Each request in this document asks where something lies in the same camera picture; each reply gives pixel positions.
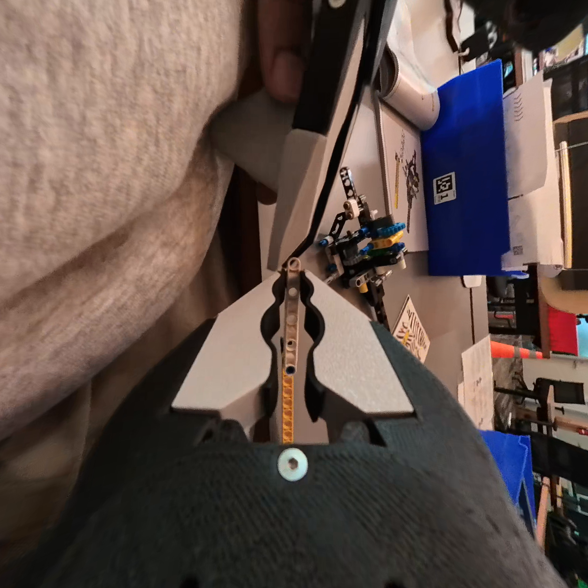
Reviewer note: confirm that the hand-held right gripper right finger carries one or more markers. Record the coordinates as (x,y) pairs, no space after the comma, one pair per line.
(363,367)

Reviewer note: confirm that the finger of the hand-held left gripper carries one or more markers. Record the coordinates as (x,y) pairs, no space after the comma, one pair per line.
(298,193)
(342,128)

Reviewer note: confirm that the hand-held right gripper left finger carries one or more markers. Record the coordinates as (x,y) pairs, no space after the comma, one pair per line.
(225,367)

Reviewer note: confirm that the yellow lego beam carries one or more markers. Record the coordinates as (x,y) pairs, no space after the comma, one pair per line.
(288,409)

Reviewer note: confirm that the white lego beam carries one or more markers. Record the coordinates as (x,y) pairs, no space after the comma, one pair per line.
(292,312)

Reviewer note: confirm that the person's left forearm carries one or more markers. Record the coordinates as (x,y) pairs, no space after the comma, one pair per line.
(115,138)

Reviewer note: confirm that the multicoloured lego assembly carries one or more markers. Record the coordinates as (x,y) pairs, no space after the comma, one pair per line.
(367,248)

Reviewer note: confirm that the person's left hand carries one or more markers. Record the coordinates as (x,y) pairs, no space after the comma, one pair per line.
(280,50)

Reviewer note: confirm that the white instruction booklet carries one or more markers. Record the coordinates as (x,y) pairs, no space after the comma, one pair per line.
(390,138)

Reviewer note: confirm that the zebra striped sticker sheet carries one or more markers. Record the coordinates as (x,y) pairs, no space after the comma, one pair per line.
(413,335)

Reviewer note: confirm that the white paper sheet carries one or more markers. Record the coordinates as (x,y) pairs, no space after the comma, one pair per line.
(477,381)

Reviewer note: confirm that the blue plastic bin with tag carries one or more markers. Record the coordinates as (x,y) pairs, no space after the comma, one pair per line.
(468,138)

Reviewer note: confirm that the orange foam tube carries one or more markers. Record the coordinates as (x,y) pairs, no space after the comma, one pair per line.
(514,350)

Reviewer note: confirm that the white printed sheets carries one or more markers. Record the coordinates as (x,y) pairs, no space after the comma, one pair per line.
(528,138)

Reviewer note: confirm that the person's sweater torso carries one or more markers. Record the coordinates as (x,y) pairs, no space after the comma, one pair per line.
(55,459)

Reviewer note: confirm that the red panel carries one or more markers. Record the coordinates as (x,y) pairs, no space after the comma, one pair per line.
(562,330)

